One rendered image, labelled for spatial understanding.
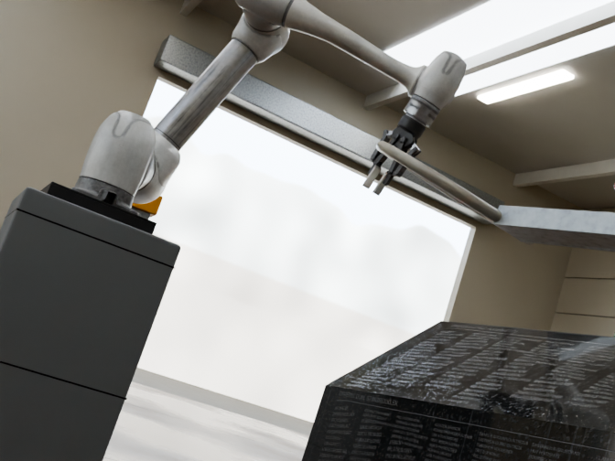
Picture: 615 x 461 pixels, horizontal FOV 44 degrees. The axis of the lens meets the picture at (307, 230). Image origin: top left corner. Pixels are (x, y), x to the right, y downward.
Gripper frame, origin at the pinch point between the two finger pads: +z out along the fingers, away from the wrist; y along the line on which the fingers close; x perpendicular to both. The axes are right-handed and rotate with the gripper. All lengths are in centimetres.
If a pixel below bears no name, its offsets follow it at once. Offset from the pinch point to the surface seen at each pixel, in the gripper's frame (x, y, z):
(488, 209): -14.8, 42.2, -8.9
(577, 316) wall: 826, -200, 24
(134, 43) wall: 299, -567, 24
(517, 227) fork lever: -12, 50, -9
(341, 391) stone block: -34, 47, 42
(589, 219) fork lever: -17, 65, -18
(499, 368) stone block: -42, 76, 16
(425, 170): -23.6, 27.0, -8.9
